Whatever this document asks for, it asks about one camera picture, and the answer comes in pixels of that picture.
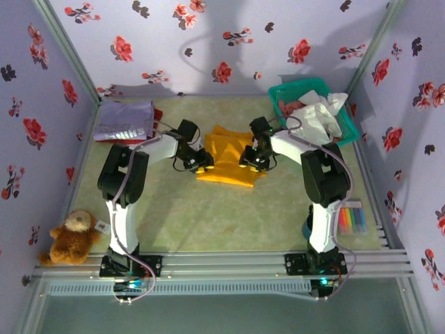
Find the teal plastic basket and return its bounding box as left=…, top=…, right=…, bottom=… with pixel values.
left=267, top=77, right=360, bottom=151

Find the brown teddy bear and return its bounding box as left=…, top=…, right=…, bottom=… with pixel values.
left=38, top=209, right=102, bottom=267

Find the white t-shirt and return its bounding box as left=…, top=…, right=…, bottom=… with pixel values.
left=285, top=89, right=349, bottom=145

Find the aluminium corner post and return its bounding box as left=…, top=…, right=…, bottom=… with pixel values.
left=31, top=0, right=104, bottom=104
left=346, top=0, right=407, bottom=97

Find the white slotted cable duct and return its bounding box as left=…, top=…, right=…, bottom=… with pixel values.
left=44, top=280, right=313, bottom=297

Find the grey left arm cable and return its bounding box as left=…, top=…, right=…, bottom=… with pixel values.
left=111, top=120, right=157, bottom=306

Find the dark blue mug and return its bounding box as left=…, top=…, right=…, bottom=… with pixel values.
left=300, top=204, right=316, bottom=241

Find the pale green table mat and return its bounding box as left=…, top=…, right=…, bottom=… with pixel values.
left=71, top=95, right=383, bottom=253

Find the dark red folded t-shirt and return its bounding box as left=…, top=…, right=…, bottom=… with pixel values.
left=93, top=107, right=164, bottom=145

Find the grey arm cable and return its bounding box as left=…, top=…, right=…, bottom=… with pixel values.
left=111, top=120, right=157, bottom=306
left=266, top=116, right=357, bottom=302

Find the aluminium frame leg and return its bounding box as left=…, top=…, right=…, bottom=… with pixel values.
left=12, top=276, right=49, bottom=334
left=396, top=276, right=434, bottom=334

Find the thin aluminium wall rail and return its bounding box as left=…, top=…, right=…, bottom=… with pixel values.
left=99, top=90, right=350, bottom=100

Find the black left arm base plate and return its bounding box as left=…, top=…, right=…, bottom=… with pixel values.
left=99, top=255, right=163, bottom=278

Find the grey right arm cable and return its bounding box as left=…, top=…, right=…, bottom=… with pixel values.
left=266, top=116, right=357, bottom=302

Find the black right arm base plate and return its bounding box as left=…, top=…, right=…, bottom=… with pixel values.
left=284, top=253, right=348, bottom=276

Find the orange t-shirt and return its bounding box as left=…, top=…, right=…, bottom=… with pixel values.
left=196, top=124, right=268, bottom=189

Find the pack of coloured markers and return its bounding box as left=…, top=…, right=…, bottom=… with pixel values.
left=337, top=198, right=369, bottom=237

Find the long aluminium mounting rail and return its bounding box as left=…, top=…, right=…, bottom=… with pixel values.
left=33, top=250, right=415, bottom=280

